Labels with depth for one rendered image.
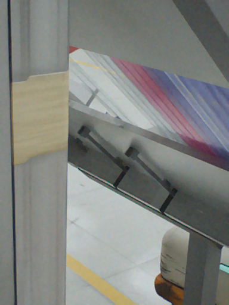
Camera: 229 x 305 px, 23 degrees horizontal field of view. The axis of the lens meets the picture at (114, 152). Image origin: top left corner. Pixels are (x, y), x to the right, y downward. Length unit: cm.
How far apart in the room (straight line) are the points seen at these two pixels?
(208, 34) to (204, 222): 58
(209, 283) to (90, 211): 109
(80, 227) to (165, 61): 185
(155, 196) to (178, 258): 80
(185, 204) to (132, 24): 47
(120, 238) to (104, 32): 176
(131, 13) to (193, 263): 101
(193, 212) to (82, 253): 127
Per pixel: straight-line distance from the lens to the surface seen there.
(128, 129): 68
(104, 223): 226
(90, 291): 185
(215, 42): 24
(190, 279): 136
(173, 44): 37
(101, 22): 42
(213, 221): 79
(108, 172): 93
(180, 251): 162
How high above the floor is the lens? 105
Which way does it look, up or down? 20 degrees down
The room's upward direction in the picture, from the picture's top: 3 degrees clockwise
